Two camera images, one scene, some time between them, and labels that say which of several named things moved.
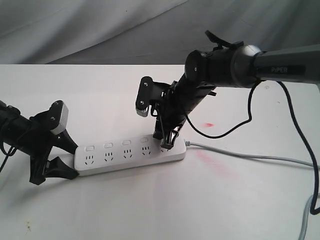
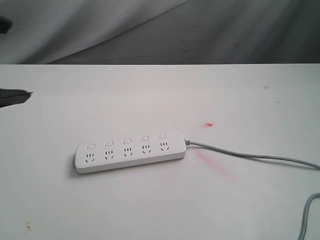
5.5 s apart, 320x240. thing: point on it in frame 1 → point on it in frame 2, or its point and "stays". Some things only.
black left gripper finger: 65,141 → 12,97
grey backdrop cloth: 147,32 stays
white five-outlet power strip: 104,156 stays
